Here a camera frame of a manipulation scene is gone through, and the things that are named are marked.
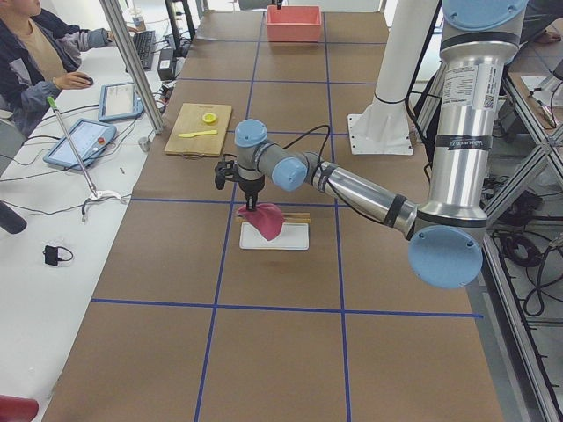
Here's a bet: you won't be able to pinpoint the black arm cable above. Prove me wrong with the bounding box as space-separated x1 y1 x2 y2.
281 124 435 221

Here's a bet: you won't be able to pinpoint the yellow lemon slices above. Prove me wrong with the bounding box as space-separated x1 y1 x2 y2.
201 113 217 125

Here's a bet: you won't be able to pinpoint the small black clip device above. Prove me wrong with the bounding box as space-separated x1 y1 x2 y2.
43 245 74 266

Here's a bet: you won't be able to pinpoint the red object at corner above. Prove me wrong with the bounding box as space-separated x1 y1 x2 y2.
0 395 39 422

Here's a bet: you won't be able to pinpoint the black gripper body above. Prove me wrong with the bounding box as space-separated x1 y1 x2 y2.
238 176 265 199

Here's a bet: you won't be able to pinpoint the near teach pendant tablet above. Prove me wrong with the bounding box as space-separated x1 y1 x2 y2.
43 119 117 169

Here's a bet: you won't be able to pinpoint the white rectangular tray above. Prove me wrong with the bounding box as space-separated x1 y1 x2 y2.
239 222 310 251

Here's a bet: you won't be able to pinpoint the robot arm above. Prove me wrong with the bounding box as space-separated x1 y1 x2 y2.
234 1 526 288

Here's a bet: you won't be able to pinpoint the pink red towel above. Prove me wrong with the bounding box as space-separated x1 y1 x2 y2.
237 203 285 241

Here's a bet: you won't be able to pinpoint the wooden chopstick on tray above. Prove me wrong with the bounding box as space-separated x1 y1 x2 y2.
235 215 311 223

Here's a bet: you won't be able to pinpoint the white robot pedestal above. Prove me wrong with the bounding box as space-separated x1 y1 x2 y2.
347 0 440 156

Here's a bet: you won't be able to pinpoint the teach pendant tablet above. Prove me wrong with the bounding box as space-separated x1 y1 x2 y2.
43 119 117 169
98 82 144 122

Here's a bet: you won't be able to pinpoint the seated person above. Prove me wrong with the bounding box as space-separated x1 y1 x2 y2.
1 0 115 135

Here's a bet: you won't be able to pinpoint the green handled reacher stick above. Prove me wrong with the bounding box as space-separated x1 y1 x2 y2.
47 97 125 221

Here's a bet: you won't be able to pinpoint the aluminium frame post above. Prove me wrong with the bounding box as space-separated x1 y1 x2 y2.
99 0 164 135

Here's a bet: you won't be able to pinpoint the black power adapter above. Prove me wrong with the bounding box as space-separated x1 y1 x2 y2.
157 47 176 81

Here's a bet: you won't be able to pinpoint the yellow plastic knife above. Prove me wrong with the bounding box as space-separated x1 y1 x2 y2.
178 129 218 139

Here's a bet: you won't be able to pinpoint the paper coffee cup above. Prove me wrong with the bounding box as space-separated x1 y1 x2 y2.
130 8 146 32

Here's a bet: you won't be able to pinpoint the far teach pendant tablet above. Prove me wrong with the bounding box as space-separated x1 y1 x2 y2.
98 82 144 122

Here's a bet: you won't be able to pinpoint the pink plastic bin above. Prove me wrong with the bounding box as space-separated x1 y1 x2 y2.
266 4 322 42

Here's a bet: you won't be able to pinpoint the black keyboard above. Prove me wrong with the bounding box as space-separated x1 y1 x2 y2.
132 31 156 70

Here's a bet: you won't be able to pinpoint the wooden cutting board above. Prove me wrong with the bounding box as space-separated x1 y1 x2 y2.
165 103 232 157

